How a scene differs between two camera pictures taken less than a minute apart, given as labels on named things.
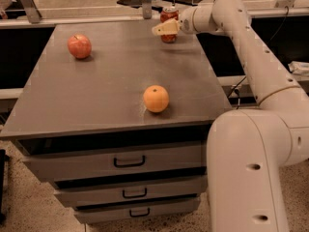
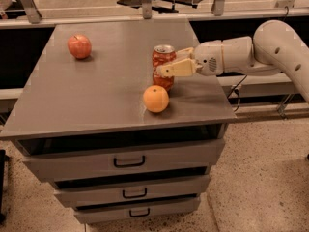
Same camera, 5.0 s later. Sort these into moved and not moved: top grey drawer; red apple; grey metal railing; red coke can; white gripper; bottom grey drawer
Moved: white gripper; red coke can
Not moved: grey metal railing; red apple; top grey drawer; bottom grey drawer
